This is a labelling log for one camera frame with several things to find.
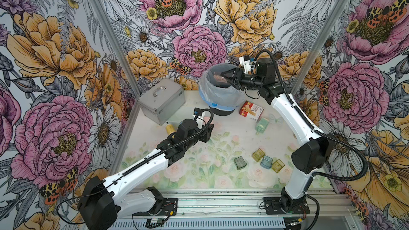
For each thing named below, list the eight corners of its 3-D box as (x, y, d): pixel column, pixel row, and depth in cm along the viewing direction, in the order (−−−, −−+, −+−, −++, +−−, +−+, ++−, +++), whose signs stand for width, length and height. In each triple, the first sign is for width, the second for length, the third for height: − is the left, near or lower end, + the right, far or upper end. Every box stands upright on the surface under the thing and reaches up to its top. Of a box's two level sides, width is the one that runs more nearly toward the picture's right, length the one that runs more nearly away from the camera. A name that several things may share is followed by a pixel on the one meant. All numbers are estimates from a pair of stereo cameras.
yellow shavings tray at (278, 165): (276, 173, 86) (278, 172, 85) (269, 166, 89) (270, 164, 87) (284, 167, 88) (286, 165, 87) (277, 159, 91) (278, 158, 89)
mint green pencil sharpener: (256, 134, 101) (258, 128, 95) (253, 124, 106) (256, 117, 100) (267, 134, 101) (271, 128, 95) (264, 124, 106) (267, 117, 100)
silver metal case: (143, 117, 110) (134, 101, 97) (167, 94, 124) (162, 77, 111) (165, 129, 104) (158, 113, 91) (187, 103, 118) (185, 87, 105)
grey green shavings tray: (238, 171, 87) (238, 169, 85) (232, 161, 91) (232, 159, 89) (246, 166, 89) (247, 165, 87) (240, 157, 92) (241, 155, 90)
